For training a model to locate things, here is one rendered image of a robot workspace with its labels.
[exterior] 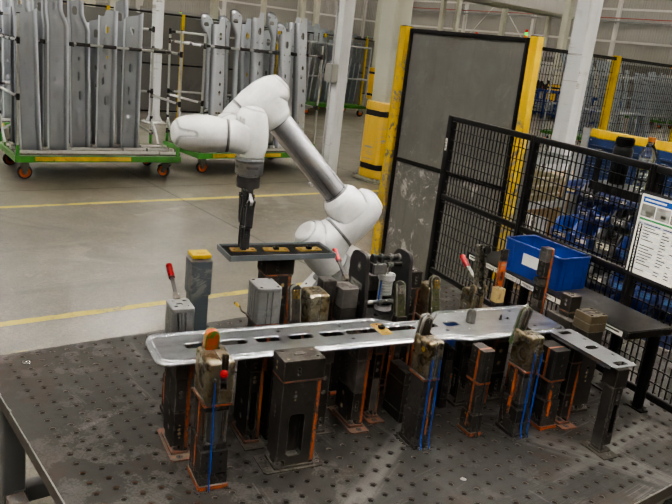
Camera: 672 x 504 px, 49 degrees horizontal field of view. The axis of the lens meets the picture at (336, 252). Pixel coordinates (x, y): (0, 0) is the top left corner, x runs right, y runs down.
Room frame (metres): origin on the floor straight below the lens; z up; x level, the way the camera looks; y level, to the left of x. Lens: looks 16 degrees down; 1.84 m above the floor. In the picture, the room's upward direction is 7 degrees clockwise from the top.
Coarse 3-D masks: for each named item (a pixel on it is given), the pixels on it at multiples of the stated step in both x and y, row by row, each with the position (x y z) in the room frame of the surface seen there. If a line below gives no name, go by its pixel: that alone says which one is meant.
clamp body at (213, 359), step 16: (208, 352) 1.68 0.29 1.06; (224, 352) 1.69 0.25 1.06; (208, 368) 1.62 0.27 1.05; (224, 368) 1.68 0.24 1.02; (208, 384) 1.62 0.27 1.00; (224, 384) 1.66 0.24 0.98; (208, 400) 1.62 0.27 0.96; (224, 400) 1.64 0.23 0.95; (208, 416) 1.64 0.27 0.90; (192, 432) 1.69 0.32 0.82; (208, 432) 1.64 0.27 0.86; (224, 432) 1.65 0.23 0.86; (192, 448) 1.68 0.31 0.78; (208, 448) 1.63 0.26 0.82; (224, 448) 1.65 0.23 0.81; (192, 464) 1.67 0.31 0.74; (208, 464) 1.63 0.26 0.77; (224, 464) 1.65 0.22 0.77; (192, 480) 1.66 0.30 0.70; (208, 480) 1.62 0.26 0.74; (224, 480) 1.65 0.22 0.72
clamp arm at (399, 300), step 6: (396, 282) 2.30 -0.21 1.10; (402, 282) 2.30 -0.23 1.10; (396, 288) 2.29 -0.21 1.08; (402, 288) 2.30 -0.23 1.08; (396, 294) 2.29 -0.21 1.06; (402, 294) 2.30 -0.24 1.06; (396, 300) 2.28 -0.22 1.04; (402, 300) 2.29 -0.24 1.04; (396, 306) 2.28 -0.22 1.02; (402, 306) 2.29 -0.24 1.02; (396, 312) 2.28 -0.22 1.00; (402, 312) 2.28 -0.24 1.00
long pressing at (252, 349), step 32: (352, 320) 2.16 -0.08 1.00; (384, 320) 2.19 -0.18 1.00; (416, 320) 2.22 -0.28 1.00; (448, 320) 2.26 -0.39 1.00; (480, 320) 2.30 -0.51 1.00; (512, 320) 2.33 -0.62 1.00; (544, 320) 2.37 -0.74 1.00; (160, 352) 1.77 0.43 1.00; (192, 352) 1.79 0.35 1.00; (256, 352) 1.84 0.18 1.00
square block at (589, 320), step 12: (576, 312) 2.35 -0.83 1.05; (588, 312) 2.33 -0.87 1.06; (600, 312) 2.35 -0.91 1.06; (576, 324) 2.34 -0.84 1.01; (588, 324) 2.30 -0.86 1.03; (600, 324) 2.31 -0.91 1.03; (588, 336) 2.30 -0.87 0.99; (600, 336) 2.32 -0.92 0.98; (588, 348) 2.30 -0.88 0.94; (588, 360) 2.31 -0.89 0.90; (588, 372) 2.32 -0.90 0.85; (576, 384) 2.30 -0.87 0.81; (588, 384) 2.32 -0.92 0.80; (576, 396) 2.30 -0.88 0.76; (588, 396) 2.33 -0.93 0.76; (576, 408) 2.31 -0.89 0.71
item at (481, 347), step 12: (480, 348) 2.08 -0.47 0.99; (492, 348) 2.09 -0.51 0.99; (480, 360) 2.06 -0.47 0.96; (492, 360) 2.07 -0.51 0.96; (468, 372) 2.10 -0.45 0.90; (480, 372) 2.05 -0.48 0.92; (468, 384) 2.10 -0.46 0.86; (480, 384) 2.06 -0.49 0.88; (468, 396) 2.09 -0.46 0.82; (480, 396) 2.07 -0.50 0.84; (468, 408) 2.08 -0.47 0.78; (480, 408) 2.05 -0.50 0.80; (468, 420) 2.07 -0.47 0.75; (480, 420) 2.07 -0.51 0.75; (468, 432) 2.06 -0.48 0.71; (480, 432) 2.07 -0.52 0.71
